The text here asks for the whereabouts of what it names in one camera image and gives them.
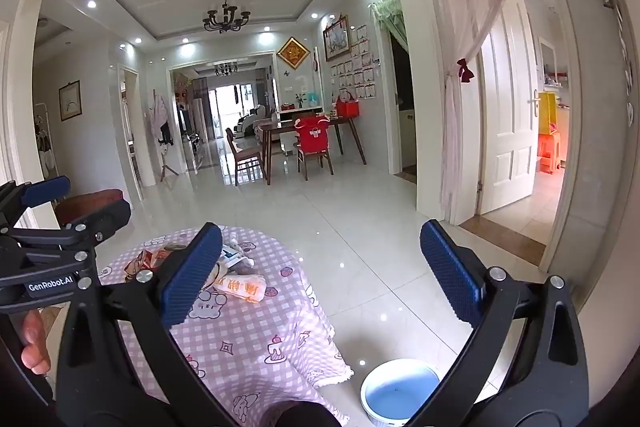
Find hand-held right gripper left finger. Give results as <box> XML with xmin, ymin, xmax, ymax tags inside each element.
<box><xmin>54</xmin><ymin>222</ymin><xmax>236</xmax><ymax>427</ymax></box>

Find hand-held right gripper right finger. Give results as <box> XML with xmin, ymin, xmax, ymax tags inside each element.
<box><xmin>407</xmin><ymin>219</ymin><xmax>589</xmax><ymax>427</ymax></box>

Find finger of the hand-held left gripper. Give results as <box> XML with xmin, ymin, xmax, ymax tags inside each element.
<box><xmin>0</xmin><ymin>175</ymin><xmax>72</xmax><ymax>228</ymax></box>
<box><xmin>0</xmin><ymin>200</ymin><xmax>132</xmax><ymax>279</ymax></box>

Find red white drink carton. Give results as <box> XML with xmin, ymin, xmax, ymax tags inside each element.
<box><xmin>124</xmin><ymin>248</ymin><xmax>173</xmax><ymax>283</ymax></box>

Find orange white snack wrapper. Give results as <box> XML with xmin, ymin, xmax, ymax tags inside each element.
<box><xmin>200</xmin><ymin>272</ymin><xmax>267</xmax><ymax>306</ymax></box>

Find white round basin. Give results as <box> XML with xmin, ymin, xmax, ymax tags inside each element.
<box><xmin>360</xmin><ymin>358</ymin><xmax>444</xmax><ymax>426</ymax></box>

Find person's left hand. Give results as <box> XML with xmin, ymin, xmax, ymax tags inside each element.
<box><xmin>20</xmin><ymin>309</ymin><xmax>53</xmax><ymax>376</ymax></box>

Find brown upholstered bench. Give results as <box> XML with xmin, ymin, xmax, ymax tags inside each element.
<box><xmin>54</xmin><ymin>188</ymin><xmax>124</xmax><ymax>226</ymax></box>

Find white shoe rack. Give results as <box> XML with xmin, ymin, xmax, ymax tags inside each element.
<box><xmin>34</xmin><ymin>104</ymin><xmax>61</xmax><ymax>180</ymax></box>

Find wooden coat stand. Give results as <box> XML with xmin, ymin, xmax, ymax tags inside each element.
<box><xmin>149</xmin><ymin>89</ymin><xmax>179</xmax><ymax>183</ymax></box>

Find framed ink painting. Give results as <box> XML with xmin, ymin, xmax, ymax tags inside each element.
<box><xmin>58</xmin><ymin>80</ymin><xmax>82</xmax><ymax>122</ymax></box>

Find pink checked tablecloth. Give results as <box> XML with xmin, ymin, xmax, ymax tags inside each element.
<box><xmin>97</xmin><ymin>227</ymin><xmax>354</xmax><ymax>427</ymax></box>

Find hanging pale clothes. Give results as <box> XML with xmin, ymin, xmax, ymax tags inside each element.
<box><xmin>146</xmin><ymin>94</ymin><xmax>174</xmax><ymax>146</ymax></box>

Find wooden dining chair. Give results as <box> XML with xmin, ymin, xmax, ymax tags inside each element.
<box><xmin>225</xmin><ymin>128</ymin><xmax>266</xmax><ymax>187</ymax></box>

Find pink floral door curtain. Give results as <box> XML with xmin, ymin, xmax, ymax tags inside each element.
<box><xmin>429</xmin><ymin>0</ymin><xmax>544</xmax><ymax>226</ymax></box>

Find colourful hanging decoration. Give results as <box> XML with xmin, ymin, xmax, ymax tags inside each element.
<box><xmin>174</xmin><ymin>74</ymin><xmax>194</xmax><ymax>108</ymax></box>

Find red plastic stool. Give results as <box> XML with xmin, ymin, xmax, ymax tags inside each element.
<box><xmin>537</xmin><ymin>132</ymin><xmax>564</xmax><ymax>173</ymax></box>

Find pale armchair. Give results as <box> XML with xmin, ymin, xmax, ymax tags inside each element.
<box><xmin>236</xmin><ymin>105</ymin><xmax>266</xmax><ymax>137</ymax></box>

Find wooden chair with cover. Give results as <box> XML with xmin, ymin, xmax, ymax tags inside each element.
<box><xmin>295</xmin><ymin>117</ymin><xmax>336</xmax><ymax>181</ymax></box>

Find white panelled door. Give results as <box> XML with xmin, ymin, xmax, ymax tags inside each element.
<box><xmin>477</xmin><ymin>0</ymin><xmax>541</xmax><ymax>216</ymax></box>

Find dark wooden dining table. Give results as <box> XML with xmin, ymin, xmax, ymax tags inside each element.
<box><xmin>257</xmin><ymin>116</ymin><xmax>368</xmax><ymax>186</ymax></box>

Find person's dark trouser leg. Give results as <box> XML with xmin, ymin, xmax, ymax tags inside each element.
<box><xmin>265</xmin><ymin>402</ymin><xmax>342</xmax><ymax>427</ymax></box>

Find red chair cover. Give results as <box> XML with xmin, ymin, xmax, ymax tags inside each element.
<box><xmin>295</xmin><ymin>117</ymin><xmax>331</xmax><ymax>154</ymax></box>

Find yellow box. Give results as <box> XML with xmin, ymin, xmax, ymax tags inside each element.
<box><xmin>539</xmin><ymin>91</ymin><xmax>560</xmax><ymax>136</ymax></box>

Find red gift bag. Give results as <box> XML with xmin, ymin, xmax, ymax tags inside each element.
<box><xmin>335</xmin><ymin>89</ymin><xmax>360</xmax><ymax>119</ymax></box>

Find large black chandelier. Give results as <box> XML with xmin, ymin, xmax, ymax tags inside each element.
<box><xmin>202</xmin><ymin>0</ymin><xmax>251</xmax><ymax>34</ymax></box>

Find red gold diamond ornament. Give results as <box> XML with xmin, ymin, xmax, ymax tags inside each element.
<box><xmin>276</xmin><ymin>37</ymin><xmax>311</xmax><ymax>72</ymax></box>

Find framed embroidery picture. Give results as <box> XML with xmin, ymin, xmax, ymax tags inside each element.
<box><xmin>322</xmin><ymin>14</ymin><xmax>351</xmax><ymax>62</ymax></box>

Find green door curtain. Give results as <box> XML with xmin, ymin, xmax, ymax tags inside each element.
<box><xmin>369</xmin><ymin>0</ymin><xmax>403</xmax><ymax>30</ymax></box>

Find wall of paper certificates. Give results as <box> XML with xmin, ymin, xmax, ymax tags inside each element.
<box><xmin>330</xmin><ymin>24</ymin><xmax>377</xmax><ymax>100</ymax></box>

